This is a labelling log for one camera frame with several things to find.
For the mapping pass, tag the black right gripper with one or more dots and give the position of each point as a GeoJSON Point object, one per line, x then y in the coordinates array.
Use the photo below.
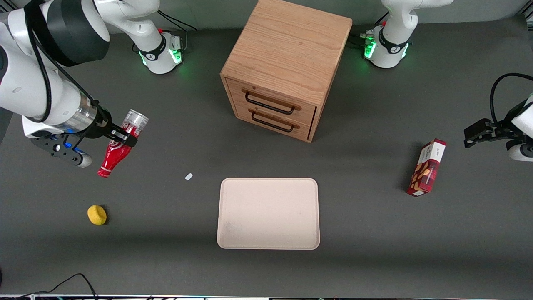
{"type": "Point", "coordinates": [99, 127]}

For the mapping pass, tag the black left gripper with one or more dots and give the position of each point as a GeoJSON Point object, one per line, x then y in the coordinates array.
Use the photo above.
{"type": "Point", "coordinates": [501, 127]}

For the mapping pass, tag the red coke bottle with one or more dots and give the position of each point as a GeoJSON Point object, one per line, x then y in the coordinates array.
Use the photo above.
{"type": "Point", "coordinates": [113, 156]}

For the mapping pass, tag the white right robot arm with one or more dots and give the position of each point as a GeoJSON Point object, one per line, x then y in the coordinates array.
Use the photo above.
{"type": "Point", "coordinates": [25, 83]}

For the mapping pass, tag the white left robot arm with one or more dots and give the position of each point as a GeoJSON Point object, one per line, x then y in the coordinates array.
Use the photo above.
{"type": "Point", "coordinates": [395, 37]}

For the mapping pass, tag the beige plastic tray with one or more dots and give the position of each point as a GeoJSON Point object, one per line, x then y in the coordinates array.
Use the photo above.
{"type": "Point", "coordinates": [268, 213]}

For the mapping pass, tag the red snack box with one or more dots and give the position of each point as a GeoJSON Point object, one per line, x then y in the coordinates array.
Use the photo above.
{"type": "Point", "coordinates": [427, 171]}

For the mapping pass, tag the small white scrap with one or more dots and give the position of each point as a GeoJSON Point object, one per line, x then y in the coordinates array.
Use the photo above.
{"type": "Point", "coordinates": [188, 176]}

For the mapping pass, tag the yellow lemon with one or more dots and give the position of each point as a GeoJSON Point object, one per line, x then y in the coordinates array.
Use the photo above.
{"type": "Point", "coordinates": [97, 215]}

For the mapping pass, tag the wooden drawer front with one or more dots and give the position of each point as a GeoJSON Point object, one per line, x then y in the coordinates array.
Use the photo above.
{"type": "Point", "coordinates": [306, 110]}
{"type": "Point", "coordinates": [302, 130]}

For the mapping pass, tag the wooden drawer cabinet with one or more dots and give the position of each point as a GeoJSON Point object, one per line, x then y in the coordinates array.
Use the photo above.
{"type": "Point", "coordinates": [291, 41]}

